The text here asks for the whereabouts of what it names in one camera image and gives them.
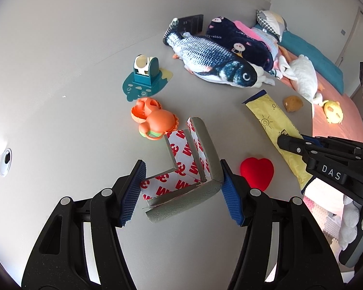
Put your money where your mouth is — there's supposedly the red heart plush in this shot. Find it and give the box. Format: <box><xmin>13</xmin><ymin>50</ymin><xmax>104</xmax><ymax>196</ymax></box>
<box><xmin>240</xmin><ymin>157</ymin><xmax>275</xmax><ymax>192</ymax></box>

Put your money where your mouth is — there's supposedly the yellow snack wrapper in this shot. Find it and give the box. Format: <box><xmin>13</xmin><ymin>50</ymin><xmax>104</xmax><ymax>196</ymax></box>
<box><xmin>243</xmin><ymin>90</ymin><xmax>312</xmax><ymax>192</ymax></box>

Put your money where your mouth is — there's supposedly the brown capybara plush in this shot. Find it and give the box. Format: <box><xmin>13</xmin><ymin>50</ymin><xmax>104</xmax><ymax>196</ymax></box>
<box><xmin>283</xmin><ymin>95</ymin><xmax>303</xmax><ymax>113</ymax></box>

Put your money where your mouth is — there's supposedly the orange plastic crab toy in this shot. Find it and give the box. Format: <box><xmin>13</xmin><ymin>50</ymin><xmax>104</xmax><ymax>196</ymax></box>
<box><xmin>130</xmin><ymin>98</ymin><xmax>179</xmax><ymax>141</ymax></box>

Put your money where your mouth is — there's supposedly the teal tape dispenser holder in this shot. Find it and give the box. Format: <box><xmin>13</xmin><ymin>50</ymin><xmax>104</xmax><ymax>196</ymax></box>
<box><xmin>122</xmin><ymin>54</ymin><xmax>173</xmax><ymax>102</ymax></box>

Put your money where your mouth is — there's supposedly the dark blue fish plush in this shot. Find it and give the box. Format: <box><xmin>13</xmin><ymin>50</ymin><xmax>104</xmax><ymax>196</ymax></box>
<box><xmin>162</xmin><ymin>18</ymin><xmax>258</xmax><ymax>88</ymax></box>

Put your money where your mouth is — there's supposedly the white gloved hand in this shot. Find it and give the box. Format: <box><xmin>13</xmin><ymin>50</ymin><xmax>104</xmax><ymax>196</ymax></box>
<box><xmin>338</xmin><ymin>195</ymin><xmax>363</xmax><ymax>250</ymax></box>

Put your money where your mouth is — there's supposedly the yellow chick plush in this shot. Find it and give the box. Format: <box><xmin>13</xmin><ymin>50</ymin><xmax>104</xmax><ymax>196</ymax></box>
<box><xmin>323</xmin><ymin>100</ymin><xmax>344</xmax><ymax>124</ymax></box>

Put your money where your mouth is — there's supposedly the pink bed sheet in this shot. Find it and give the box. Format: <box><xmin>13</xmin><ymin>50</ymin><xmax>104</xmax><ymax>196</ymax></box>
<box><xmin>275</xmin><ymin>46</ymin><xmax>363</xmax><ymax>143</ymax></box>

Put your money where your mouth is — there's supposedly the pastel foam floor mat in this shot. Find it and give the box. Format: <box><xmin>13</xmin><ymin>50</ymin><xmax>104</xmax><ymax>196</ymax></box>
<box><xmin>302</xmin><ymin>187</ymin><xmax>346</xmax><ymax>248</ymax></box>

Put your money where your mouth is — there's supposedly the teal long pillow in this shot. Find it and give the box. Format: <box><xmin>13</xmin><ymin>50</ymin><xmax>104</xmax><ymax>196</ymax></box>
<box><xmin>279</xmin><ymin>31</ymin><xmax>344</xmax><ymax>94</ymax></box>

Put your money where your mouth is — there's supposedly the white goose plush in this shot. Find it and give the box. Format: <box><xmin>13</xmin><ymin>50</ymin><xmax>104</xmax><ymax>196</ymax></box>
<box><xmin>278</xmin><ymin>54</ymin><xmax>323</xmax><ymax>105</ymax></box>

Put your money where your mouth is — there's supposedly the light blue knitted blanket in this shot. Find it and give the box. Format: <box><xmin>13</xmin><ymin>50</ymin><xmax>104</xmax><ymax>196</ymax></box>
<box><xmin>252</xmin><ymin>27</ymin><xmax>279</xmax><ymax>58</ymax></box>

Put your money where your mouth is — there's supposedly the patterned checked pillow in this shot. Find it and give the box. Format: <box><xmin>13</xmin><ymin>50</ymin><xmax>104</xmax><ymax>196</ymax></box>
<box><xmin>256</xmin><ymin>10</ymin><xmax>287</xmax><ymax>42</ymax></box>

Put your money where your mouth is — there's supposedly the pink fleece blanket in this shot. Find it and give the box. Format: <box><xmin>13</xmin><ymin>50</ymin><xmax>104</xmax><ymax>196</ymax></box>
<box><xmin>233</xmin><ymin>20</ymin><xmax>269</xmax><ymax>46</ymax></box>

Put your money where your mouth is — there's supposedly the navy bunny print blanket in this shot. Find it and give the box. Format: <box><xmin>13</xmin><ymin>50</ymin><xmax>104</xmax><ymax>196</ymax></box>
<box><xmin>206</xmin><ymin>17</ymin><xmax>273</xmax><ymax>72</ymax></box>

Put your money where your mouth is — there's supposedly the wall cable hole grommet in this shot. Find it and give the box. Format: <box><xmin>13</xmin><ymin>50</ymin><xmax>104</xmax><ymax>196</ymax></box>
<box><xmin>0</xmin><ymin>148</ymin><xmax>12</xmax><ymax>177</ymax></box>

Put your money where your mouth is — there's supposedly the black wall switch panel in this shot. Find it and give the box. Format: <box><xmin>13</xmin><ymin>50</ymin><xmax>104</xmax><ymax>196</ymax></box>
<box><xmin>178</xmin><ymin>14</ymin><xmax>204</xmax><ymax>35</ymax></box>

